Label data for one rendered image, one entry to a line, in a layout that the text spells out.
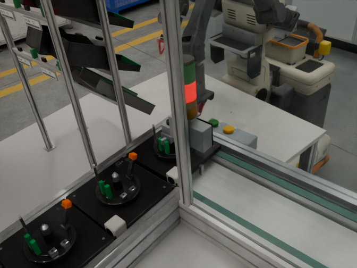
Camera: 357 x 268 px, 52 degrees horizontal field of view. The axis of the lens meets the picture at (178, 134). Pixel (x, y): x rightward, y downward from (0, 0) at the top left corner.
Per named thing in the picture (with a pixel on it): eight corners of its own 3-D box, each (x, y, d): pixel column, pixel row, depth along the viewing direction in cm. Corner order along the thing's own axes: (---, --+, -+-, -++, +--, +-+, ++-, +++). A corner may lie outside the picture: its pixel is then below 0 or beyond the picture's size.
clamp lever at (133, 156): (130, 173, 116) (133, 151, 113) (134, 175, 115) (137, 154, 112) (121, 176, 113) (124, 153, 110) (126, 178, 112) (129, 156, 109)
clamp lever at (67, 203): (66, 221, 102) (68, 198, 99) (70, 225, 101) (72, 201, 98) (54, 226, 99) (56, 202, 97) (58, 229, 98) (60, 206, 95)
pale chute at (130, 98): (132, 102, 151) (137, 93, 151) (150, 115, 143) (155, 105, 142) (77, 77, 130) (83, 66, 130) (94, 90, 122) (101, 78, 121)
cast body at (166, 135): (173, 130, 127) (171, 114, 123) (183, 134, 125) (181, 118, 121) (157, 142, 123) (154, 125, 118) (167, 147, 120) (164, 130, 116)
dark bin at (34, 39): (96, 51, 147) (99, 33, 144) (112, 61, 138) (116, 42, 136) (25, 43, 128) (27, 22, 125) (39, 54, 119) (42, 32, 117)
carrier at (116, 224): (123, 160, 128) (117, 132, 121) (173, 190, 115) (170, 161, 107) (66, 201, 114) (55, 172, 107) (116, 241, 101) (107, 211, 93)
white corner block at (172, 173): (176, 174, 121) (175, 165, 118) (186, 179, 118) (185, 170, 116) (166, 182, 118) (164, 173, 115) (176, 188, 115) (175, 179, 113)
